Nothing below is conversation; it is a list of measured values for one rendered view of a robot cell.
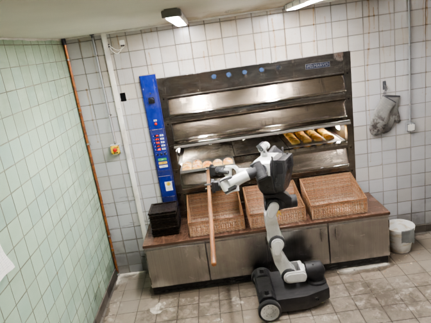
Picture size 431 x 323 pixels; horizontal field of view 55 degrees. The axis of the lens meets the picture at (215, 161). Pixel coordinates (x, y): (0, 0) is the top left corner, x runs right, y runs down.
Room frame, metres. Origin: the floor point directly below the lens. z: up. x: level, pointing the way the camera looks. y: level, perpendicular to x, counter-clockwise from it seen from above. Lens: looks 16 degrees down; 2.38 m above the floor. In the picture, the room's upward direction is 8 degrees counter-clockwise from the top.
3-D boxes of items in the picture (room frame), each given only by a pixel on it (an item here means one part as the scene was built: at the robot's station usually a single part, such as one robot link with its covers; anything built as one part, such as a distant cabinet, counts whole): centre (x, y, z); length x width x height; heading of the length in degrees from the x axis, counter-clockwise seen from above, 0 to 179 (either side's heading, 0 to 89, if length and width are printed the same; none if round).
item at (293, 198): (3.31, -0.50, 1.00); 0.28 x 0.13 x 0.18; 89
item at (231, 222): (3.92, 0.08, 0.72); 0.56 x 0.49 x 0.28; 91
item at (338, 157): (4.19, -0.50, 1.02); 1.79 x 0.11 x 0.19; 89
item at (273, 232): (3.31, -0.43, 0.78); 0.18 x 0.15 x 0.47; 179
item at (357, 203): (3.91, -1.13, 0.72); 0.56 x 0.49 x 0.28; 89
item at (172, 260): (3.90, -0.39, 0.29); 2.42 x 0.56 x 0.58; 89
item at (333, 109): (4.19, -0.50, 1.54); 1.79 x 0.11 x 0.19; 89
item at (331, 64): (4.21, -0.50, 1.99); 1.80 x 0.08 x 0.21; 89
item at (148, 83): (5.13, 0.53, 1.07); 1.93 x 0.16 x 2.15; 179
